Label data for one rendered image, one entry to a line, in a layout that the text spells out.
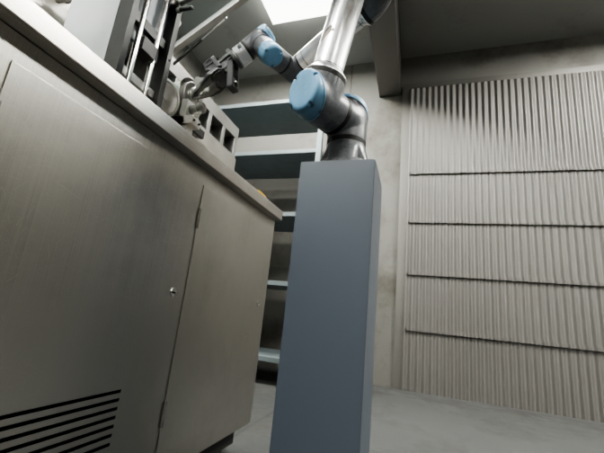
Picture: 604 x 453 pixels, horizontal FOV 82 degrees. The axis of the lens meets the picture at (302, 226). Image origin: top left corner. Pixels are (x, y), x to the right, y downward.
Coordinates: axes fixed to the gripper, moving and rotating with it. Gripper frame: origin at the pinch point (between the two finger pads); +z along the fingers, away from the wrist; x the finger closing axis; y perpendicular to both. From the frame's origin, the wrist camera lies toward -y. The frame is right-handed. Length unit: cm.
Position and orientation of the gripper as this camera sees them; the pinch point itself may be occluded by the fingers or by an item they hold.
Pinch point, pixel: (198, 96)
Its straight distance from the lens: 142.9
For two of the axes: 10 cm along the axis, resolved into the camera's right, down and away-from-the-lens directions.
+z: -8.0, 6.0, 0.9
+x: -3.0, -2.6, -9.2
